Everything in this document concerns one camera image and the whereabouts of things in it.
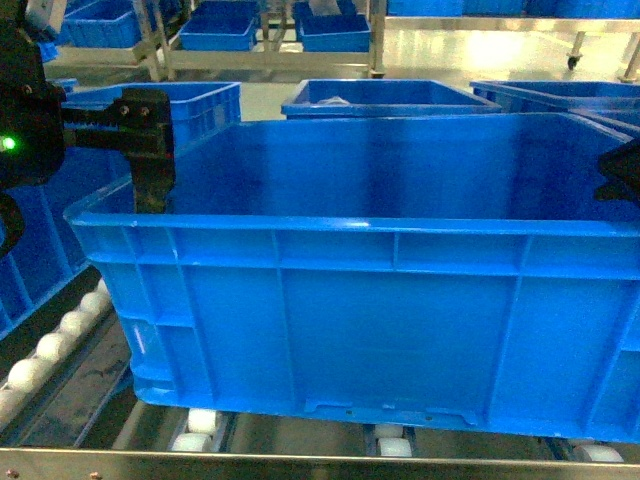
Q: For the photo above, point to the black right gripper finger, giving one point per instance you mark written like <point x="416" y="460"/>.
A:
<point x="620" y="168"/>

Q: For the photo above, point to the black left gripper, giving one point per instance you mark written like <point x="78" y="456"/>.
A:
<point x="137" y="124"/>

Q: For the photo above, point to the large blue plastic crate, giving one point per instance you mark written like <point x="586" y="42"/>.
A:
<point x="465" y="272"/>

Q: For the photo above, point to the blue crate far shelf left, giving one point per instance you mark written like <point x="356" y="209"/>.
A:
<point x="96" y="24"/>

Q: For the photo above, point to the blue crate shelf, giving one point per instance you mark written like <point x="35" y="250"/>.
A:
<point x="96" y="24"/>
<point x="349" y="31"/>
<point x="221" y="26"/>

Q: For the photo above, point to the blue crate far shelf centre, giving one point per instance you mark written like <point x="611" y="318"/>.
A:
<point x="221" y="26"/>

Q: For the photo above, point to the blue crate far shelf right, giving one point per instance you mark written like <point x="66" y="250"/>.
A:
<point x="349" y="31"/>

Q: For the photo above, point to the blue crate behind right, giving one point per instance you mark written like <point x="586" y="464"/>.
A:
<point x="610" y="104"/>

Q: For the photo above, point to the blue crate on left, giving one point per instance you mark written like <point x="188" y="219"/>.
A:
<point x="48" y="256"/>

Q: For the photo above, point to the blue crate behind centre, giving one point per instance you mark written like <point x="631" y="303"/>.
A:
<point x="381" y="98"/>

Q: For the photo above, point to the blue crates in far background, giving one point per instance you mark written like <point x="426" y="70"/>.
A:
<point x="553" y="9"/>

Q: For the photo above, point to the white conveyor rollers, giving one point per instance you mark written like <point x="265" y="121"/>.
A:
<point x="66" y="383"/>

